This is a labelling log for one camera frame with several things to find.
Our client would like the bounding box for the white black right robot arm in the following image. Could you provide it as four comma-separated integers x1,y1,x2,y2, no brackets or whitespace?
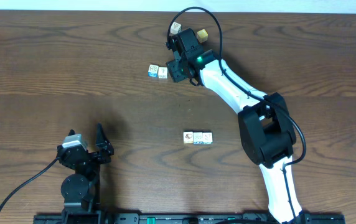
166,48,304,223

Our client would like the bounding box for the wooden block brown picture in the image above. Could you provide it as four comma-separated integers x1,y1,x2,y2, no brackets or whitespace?
183,131,194,144

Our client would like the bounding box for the yellow top wooden block far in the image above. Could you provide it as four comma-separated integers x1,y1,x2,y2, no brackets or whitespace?
196,29,208,43

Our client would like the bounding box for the wooden block with drawing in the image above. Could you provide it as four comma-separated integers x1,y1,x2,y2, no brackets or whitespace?
157,67,168,79

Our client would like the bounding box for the wooden block drawing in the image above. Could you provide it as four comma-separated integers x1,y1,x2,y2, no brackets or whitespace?
202,132,213,144

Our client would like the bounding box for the plain wooden block far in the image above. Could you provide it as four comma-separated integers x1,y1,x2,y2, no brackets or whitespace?
170,22,182,35

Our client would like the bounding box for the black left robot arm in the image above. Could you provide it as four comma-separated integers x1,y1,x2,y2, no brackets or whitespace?
57,124,114,213

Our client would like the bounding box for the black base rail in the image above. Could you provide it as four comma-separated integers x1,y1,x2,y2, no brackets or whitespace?
33,212,346,224

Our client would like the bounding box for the blue side wooden block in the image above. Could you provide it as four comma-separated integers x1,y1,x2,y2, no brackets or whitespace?
148,64,159,78

